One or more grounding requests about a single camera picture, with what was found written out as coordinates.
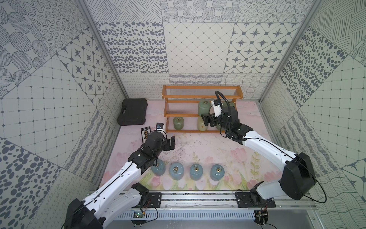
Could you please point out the wooden three-tier shelf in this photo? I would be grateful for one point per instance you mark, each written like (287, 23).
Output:
(182, 101)

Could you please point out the black connector board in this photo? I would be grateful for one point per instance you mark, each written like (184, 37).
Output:
(145, 131)

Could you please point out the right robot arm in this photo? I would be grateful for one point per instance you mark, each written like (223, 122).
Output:
(298, 175)

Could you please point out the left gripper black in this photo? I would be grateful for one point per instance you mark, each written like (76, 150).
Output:
(167, 143)

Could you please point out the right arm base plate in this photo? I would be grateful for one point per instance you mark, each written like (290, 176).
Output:
(252, 200)

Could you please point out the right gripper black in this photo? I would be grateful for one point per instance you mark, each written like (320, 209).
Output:
(211, 117)

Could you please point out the black plastic tool case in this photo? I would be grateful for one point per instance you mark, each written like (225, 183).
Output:
(133, 112)

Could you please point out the yellow canister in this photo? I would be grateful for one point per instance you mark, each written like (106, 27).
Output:
(201, 125)

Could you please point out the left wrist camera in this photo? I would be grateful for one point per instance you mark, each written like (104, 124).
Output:
(160, 127)

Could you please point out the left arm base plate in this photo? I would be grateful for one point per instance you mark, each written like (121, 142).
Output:
(151, 200)

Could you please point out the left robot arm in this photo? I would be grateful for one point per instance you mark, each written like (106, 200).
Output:
(79, 217)

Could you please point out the green canister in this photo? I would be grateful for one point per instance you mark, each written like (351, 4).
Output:
(231, 104)
(178, 123)
(204, 107)

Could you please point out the aluminium mounting rail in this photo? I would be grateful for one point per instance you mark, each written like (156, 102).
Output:
(197, 199)

